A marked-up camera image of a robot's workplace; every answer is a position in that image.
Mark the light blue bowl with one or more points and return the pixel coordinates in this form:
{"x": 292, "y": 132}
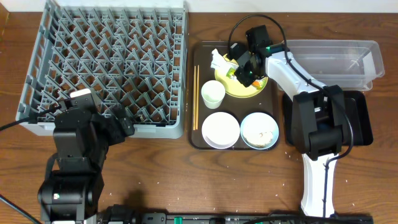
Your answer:
{"x": 258, "y": 122}

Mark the green orange snack wrapper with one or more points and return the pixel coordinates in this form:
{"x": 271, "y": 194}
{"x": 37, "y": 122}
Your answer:
{"x": 230, "y": 74}

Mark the pale green plastic cup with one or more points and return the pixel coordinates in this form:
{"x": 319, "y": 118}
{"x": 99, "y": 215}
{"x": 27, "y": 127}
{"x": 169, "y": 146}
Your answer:
{"x": 213, "y": 93}

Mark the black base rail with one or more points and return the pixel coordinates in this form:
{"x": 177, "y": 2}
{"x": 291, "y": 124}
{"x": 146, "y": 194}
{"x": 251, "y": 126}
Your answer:
{"x": 124, "y": 214}

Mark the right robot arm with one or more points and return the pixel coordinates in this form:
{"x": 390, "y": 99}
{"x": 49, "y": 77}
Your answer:
{"x": 319, "y": 123}

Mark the clear plastic bin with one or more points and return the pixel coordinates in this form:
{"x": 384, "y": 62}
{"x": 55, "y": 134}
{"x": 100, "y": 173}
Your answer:
{"x": 350, "y": 64}

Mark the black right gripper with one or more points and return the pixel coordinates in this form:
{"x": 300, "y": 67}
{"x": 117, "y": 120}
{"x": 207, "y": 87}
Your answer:
{"x": 245, "y": 81}

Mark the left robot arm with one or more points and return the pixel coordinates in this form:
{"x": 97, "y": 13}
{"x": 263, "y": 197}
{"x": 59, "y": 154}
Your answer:
{"x": 73, "y": 177}

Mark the white napkin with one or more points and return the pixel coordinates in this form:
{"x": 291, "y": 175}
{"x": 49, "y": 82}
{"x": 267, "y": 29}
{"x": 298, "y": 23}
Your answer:
{"x": 220, "y": 64}

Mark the rice leftovers pile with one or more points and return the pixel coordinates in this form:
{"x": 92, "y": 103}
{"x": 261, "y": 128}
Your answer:
{"x": 258, "y": 139}

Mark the black rectangular tray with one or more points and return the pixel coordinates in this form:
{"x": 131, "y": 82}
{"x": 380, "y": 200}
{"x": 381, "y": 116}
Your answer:
{"x": 357, "y": 111}

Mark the yellow round plate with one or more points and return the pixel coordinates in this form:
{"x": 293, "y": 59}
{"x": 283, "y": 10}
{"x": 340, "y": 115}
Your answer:
{"x": 236, "y": 89}

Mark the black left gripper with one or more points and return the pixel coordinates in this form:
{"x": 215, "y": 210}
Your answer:
{"x": 117, "y": 125}

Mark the white pink shallow bowl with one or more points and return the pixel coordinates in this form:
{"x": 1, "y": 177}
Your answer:
{"x": 220, "y": 130}

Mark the grey plastic dish rack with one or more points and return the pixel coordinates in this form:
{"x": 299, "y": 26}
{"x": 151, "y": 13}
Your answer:
{"x": 133, "y": 57}

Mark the dark brown serving tray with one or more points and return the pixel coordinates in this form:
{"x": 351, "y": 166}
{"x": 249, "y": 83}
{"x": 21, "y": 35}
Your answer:
{"x": 267, "y": 101}

